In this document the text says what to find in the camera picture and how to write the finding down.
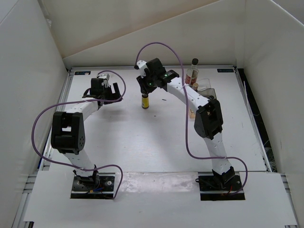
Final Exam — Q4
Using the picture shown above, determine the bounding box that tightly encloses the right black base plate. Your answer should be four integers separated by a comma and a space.
195, 175, 245, 201

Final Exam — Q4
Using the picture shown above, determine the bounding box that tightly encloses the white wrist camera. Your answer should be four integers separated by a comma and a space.
97, 73, 110, 86
134, 60, 147, 78

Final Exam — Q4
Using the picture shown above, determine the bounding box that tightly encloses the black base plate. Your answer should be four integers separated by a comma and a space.
70, 174, 115, 200
195, 175, 245, 201

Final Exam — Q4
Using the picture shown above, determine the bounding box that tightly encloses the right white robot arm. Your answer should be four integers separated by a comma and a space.
134, 58, 235, 190

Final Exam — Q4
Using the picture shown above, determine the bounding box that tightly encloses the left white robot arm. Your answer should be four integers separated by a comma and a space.
51, 74, 121, 190

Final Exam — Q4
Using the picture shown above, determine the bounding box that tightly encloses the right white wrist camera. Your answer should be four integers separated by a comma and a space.
134, 60, 147, 78

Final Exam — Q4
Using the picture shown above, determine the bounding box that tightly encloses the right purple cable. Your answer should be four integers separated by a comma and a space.
135, 42, 248, 196

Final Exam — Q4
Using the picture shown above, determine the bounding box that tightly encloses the small yellow label bottle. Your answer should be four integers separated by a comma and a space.
142, 94, 150, 109
192, 83, 199, 91

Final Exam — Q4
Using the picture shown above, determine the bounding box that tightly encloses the purple cable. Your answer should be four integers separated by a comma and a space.
31, 70, 126, 200
135, 42, 248, 196

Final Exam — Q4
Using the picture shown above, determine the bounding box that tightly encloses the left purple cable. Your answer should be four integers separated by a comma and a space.
31, 70, 126, 200

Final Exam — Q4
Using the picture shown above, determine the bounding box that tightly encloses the tiered plastic condiment rack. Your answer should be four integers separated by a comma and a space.
189, 77, 217, 119

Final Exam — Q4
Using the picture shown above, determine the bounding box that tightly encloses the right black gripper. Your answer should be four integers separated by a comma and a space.
136, 71, 157, 95

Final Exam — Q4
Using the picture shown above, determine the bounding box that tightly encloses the tall red label sauce bottle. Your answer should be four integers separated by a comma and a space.
185, 58, 199, 87

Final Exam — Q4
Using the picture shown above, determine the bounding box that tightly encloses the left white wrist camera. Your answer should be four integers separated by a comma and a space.
97, 73, 110, 86

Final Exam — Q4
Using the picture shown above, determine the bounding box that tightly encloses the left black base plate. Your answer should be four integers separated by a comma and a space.
70, 174, 115, 200

